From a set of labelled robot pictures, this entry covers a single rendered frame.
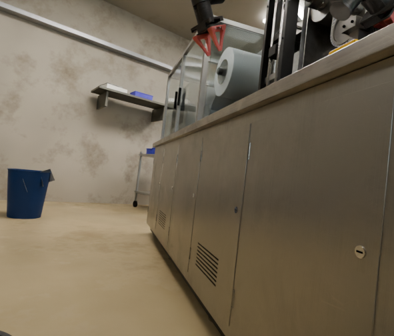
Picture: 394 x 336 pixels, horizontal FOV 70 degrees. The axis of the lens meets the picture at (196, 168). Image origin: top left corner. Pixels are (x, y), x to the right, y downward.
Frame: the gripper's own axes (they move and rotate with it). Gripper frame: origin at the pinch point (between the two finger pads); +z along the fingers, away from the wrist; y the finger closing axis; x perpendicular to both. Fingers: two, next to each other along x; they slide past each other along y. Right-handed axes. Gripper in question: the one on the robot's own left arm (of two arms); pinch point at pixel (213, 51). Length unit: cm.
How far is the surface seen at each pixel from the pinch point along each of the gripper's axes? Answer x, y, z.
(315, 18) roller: -46.3, -11.2, -1.5
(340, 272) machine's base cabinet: 30, -49, 49
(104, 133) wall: -82, 387, 36
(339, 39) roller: -34.9, -24.2, 8.8
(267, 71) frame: -28.0, 2.2, 12.1
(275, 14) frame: -39.7, 1.3, -8.3
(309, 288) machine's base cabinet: 31, -42, 55
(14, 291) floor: 87, 76, 71
